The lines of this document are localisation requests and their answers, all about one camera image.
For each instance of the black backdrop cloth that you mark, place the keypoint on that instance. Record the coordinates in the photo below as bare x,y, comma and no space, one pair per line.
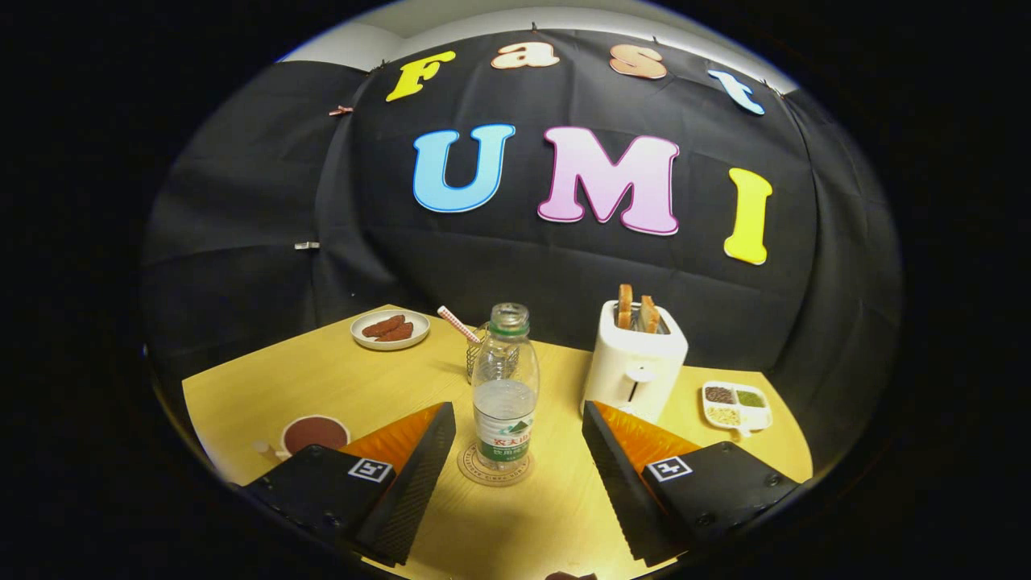
523,266

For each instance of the clear plastic juice bottle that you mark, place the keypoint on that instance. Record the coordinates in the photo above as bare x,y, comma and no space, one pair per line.
505,403

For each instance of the wooden table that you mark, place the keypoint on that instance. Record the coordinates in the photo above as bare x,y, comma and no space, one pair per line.
322,387

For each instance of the metal mesh holder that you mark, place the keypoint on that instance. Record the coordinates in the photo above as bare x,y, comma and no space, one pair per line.
474,358

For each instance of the white divided grain tray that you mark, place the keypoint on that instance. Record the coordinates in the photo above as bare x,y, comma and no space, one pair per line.
737,407

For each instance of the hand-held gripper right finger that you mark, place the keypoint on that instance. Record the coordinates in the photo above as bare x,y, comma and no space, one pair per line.
620,491

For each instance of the white round plate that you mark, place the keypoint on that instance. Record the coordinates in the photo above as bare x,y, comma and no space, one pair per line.
362,340

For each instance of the red sausage piece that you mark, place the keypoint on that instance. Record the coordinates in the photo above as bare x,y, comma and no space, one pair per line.
383,325
399,333

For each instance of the white toaster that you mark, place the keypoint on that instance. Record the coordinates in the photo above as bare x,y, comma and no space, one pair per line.
632,366

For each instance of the round printed coaster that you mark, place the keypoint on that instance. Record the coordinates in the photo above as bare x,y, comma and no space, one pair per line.
467,471

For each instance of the toast slice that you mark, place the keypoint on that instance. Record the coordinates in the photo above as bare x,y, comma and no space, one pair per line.
649,314
625,306

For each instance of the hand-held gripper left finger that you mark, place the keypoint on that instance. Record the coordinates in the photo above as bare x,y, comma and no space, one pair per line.
407,499

